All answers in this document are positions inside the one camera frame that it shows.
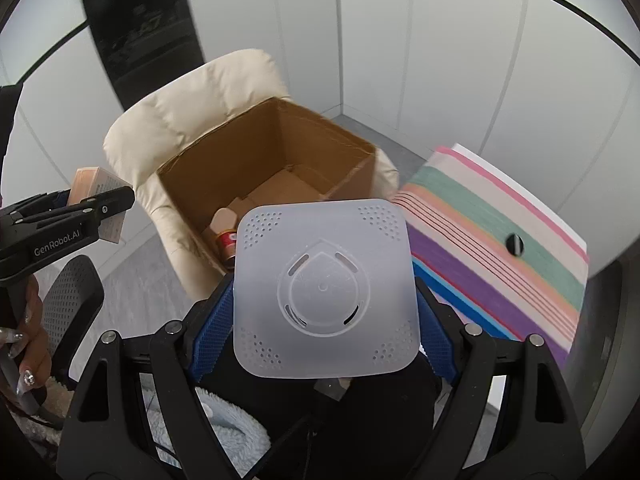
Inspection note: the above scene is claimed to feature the orange and white box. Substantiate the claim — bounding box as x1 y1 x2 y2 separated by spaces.
70 167 129 245

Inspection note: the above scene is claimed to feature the tall dark cabinet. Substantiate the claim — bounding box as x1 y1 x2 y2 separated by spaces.
75 0 206 111

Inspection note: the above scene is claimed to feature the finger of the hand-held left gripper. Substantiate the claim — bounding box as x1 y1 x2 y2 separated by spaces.
10 186 136 231
15 190 72 217

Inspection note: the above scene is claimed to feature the brown cardboard box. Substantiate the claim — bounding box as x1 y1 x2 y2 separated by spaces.
156 96 377 277

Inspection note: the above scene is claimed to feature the cream padded armchair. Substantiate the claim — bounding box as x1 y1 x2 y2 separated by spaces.
102 49 401 301

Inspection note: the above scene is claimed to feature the red metal can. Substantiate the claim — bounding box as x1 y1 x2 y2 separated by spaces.
215 230 242 268

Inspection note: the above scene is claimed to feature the person's black clothing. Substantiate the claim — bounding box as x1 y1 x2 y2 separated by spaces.
200 280 443 480

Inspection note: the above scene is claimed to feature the striped pastel table cloth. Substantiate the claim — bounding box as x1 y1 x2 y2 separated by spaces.
395 145 591 368

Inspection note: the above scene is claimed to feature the black mesh office chair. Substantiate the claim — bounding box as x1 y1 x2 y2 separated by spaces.
40 255 106 391

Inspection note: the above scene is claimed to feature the person's left hand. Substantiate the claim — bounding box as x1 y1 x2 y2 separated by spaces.
0 280 53 405

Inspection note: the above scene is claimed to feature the light blue fluffy cloth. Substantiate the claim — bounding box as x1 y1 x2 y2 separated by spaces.
142 385 273 480

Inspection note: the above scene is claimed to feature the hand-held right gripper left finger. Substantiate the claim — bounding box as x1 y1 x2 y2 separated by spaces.
55 276 237 480

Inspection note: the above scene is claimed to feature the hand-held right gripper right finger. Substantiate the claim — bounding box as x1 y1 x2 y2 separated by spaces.
412 276 588 480

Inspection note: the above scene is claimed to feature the translucent square plastic lid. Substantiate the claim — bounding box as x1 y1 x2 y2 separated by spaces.
232 199 421 380

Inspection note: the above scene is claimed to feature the dark grey cabinet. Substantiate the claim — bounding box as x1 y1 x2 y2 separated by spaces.
565 240 640 461

